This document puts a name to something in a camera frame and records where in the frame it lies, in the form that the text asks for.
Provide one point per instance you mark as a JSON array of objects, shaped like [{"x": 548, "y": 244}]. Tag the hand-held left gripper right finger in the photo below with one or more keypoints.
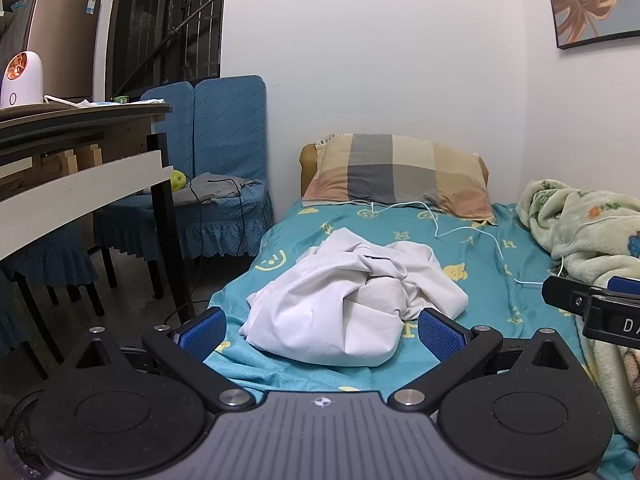
[{"x": 441, "y": 335}]

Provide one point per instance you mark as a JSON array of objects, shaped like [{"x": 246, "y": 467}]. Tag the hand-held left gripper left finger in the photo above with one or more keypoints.
[{"x": 202, "y": 334}]

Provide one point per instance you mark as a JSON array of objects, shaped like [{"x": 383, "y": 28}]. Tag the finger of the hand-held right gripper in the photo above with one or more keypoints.
[
  {"x": 570, "y": 297},
  {"x": 625, "y": 287}
]

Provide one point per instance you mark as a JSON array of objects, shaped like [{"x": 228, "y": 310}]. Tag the white shirt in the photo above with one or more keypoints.
[{"x": 325, "y": 305}]

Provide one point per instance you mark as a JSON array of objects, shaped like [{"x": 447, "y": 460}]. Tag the green printed fleece blanket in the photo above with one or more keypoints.
[{"x": 560, "y": 220}]

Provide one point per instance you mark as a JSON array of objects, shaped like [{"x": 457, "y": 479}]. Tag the grey garment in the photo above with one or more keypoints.
[{"x": 210, "y": 190}]

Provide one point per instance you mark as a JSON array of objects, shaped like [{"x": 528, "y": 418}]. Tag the green plush toy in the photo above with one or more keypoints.
[{"x": 178, "y": 180}]

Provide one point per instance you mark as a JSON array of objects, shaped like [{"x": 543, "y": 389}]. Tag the plaid pillow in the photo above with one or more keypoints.
[{"x": 400, "y": 170}]

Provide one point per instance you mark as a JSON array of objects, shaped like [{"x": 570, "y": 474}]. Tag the mustard pillow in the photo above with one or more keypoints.
[{"x": 307, "y": 170}]

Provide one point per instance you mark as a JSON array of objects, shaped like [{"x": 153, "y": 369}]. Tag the white-edged table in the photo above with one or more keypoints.
[{"x": 75, "y": 185}]

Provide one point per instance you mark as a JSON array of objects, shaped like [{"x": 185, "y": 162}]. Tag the white papers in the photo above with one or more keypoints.
[{"x": 125, "y": 104}]

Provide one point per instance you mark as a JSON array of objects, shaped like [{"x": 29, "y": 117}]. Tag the dark window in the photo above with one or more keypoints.
[{"x": 165, "y": 25}]

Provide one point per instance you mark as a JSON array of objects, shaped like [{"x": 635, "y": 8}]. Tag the white humidifier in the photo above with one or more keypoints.
[{"x": 20, "y": 80}]

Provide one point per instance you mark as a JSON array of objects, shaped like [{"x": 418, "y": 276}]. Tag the gold refrigerator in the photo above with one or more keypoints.
[{"x": 60, "y": 45}]

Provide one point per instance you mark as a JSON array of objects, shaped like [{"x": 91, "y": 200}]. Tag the framed leaf wall picture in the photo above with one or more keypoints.
[{"x": 580, "y": 0}]

